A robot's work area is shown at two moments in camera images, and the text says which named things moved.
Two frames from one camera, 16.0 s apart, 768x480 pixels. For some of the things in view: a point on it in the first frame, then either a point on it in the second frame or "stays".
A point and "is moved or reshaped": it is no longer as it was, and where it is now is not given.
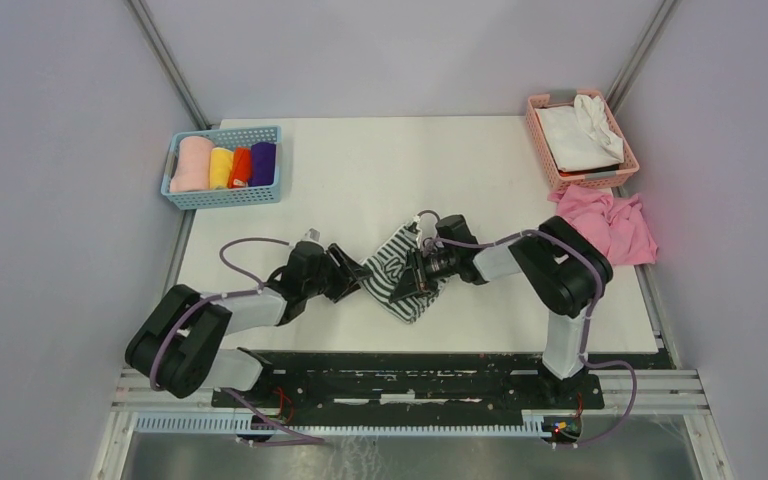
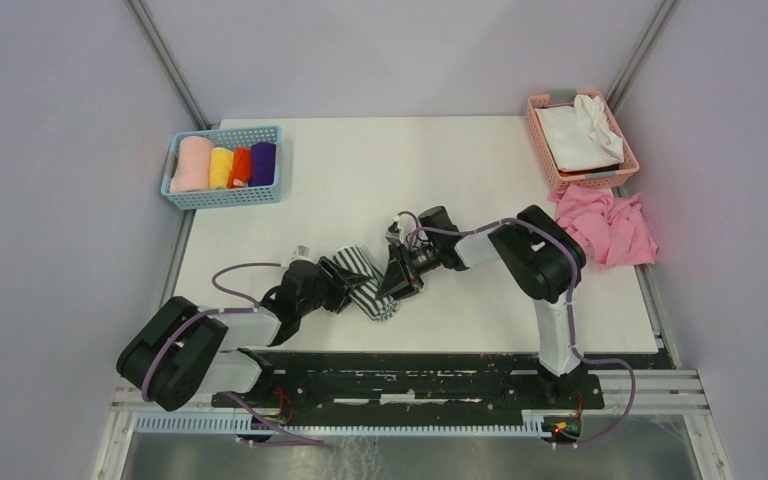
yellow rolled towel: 221,164 stays
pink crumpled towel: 618,226 stays
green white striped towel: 380,272 is moved or reshaped
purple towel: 262,164 stays
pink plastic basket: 582,181 stays
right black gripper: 414,279 -> 402,279
